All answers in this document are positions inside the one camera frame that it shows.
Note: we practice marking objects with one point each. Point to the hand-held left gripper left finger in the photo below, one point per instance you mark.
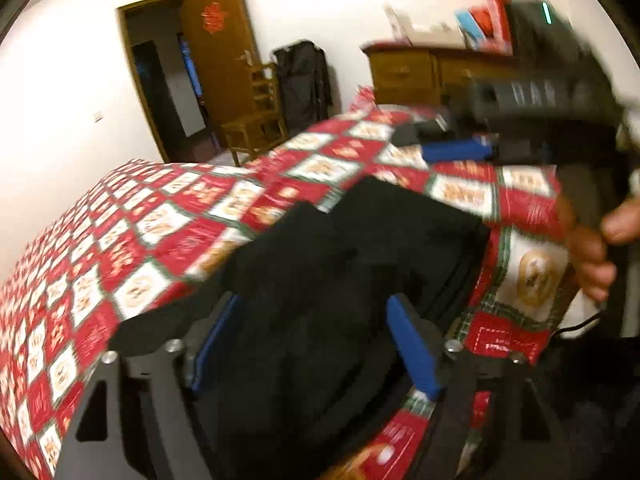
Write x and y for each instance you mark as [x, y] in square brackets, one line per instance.
[216, 345]

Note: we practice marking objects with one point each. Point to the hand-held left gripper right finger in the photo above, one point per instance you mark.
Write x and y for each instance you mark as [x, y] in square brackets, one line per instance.
[415, 345]

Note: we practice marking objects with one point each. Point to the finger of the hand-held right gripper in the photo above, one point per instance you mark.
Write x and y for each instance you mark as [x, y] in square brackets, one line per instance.
[417, 132]
[460, 150]

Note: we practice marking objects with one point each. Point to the black pants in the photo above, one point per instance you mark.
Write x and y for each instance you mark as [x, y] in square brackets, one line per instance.
[320, 280]

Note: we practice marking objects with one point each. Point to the person's right hand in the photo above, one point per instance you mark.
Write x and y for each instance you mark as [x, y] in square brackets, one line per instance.
[592, 255]

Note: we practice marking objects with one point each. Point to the wooden dresser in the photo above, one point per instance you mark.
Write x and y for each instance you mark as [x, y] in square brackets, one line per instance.
[415, 75]

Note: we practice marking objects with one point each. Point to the red plaid cloth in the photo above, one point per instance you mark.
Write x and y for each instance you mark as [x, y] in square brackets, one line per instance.
[362, 99]

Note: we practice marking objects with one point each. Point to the red box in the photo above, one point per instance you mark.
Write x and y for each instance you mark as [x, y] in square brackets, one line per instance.
[487, 20]

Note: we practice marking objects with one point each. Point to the red printed patchwork bedspread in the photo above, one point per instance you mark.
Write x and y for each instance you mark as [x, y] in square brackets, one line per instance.
[150, 240]

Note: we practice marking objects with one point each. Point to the black bag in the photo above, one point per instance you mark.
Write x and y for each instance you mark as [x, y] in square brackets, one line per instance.
[302, 80]

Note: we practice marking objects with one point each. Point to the wooden chair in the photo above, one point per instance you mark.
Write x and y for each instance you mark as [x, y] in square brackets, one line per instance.
[255, 120]

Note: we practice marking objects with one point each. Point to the wooden door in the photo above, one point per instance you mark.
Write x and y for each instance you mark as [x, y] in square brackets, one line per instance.
[225, 70]

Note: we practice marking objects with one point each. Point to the red paper door decoration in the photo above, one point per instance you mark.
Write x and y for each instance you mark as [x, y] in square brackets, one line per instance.
[211, 18]

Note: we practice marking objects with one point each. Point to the dark wooden door frame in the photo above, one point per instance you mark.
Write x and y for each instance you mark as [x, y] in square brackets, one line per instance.
[145, 75]

